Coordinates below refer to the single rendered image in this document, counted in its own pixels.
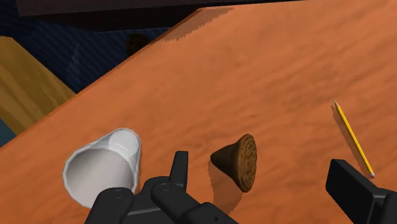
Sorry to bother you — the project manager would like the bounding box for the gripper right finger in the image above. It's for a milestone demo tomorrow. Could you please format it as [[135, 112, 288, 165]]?
[[325, 158, 397, 224]]

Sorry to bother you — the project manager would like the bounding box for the yellow-brown wooden furniture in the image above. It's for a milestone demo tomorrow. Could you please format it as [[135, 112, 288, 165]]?
[[0, 35, 77, 136]]

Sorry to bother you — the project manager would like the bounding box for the white paper cup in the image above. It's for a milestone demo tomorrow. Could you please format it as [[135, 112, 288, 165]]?
[[62, 127, 143, 209]]

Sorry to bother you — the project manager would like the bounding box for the brown cone-shaped object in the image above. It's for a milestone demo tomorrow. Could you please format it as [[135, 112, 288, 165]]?
[[210, 133, 258, 193]]

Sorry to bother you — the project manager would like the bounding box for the yellow pencil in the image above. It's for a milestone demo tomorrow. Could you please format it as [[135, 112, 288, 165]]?
[[333, 100, 376, 179]]

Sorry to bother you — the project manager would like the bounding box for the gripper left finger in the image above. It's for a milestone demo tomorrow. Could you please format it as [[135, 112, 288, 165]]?
[[84, 150, 240, 224]]

